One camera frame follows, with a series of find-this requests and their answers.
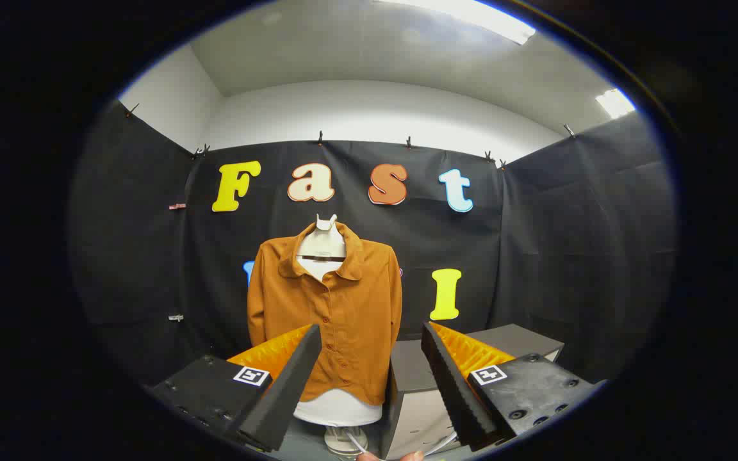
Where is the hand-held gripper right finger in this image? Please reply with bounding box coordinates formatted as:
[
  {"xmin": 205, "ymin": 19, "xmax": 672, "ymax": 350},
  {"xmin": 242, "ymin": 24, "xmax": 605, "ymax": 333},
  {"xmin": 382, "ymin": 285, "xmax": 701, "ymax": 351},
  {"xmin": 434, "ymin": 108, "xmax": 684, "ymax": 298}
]
[{"xmin": 421, "ymin": 321, "xmax": 600, "ymax": 452}]

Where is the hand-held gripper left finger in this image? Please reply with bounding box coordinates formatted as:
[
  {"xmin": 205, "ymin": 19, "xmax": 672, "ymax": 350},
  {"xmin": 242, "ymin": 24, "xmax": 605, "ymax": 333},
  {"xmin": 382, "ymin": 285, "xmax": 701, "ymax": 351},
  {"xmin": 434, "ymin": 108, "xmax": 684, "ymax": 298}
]
[{"xmin": 151, "ymin": 323, "xmax": 323, "ymax": 453}]

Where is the brown button shirt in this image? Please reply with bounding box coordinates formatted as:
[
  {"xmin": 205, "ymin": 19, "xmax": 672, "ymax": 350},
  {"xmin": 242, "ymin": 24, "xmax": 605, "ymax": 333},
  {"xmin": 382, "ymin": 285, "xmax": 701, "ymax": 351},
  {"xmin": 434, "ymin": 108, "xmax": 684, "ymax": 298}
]
[{"xmin": 247, "ymin": 221, "xmax": 403, "ymax": 407}]

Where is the grey cabinet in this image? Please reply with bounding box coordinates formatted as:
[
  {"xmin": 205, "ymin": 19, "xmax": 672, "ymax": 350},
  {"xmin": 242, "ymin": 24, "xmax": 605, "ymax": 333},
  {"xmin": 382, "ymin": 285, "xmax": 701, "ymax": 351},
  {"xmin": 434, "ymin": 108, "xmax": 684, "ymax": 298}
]
[{"xmin": 379, "ymin": 323, "xmax": 565, "ymax": 460}]

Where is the white mannequin torso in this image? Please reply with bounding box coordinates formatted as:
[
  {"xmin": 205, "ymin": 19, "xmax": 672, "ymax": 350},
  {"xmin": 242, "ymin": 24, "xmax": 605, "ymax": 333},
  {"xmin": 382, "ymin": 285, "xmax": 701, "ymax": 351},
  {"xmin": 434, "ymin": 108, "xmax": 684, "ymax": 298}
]
[{"xmin": 293, "ymin": 214, "xmax": 382, "ymax": 457}]

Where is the black backdrop cloth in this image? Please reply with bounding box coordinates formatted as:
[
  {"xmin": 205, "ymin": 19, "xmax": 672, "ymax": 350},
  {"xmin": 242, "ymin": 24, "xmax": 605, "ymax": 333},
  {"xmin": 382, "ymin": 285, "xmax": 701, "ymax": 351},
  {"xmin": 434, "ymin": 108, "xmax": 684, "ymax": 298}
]
[{"xmin": 69, "ymin": 99, "xmax": 676, "ymax": 401}]

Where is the small ceiling light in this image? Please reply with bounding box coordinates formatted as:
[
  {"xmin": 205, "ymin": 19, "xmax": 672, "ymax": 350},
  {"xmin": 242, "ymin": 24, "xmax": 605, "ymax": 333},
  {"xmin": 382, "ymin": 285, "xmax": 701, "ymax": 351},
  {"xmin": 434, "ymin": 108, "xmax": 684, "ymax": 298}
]
[{"xmin": 595, "ymin": 88, "xmax": 637, "ymax": 120}]

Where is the thin white cable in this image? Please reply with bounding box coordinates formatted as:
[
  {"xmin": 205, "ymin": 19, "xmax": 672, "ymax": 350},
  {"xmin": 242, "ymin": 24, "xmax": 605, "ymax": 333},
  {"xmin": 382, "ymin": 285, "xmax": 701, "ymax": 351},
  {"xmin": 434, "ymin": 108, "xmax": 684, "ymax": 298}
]
[{"xmin": 345, "ymin": 430, "xmax": 458, "ymax": 458}]

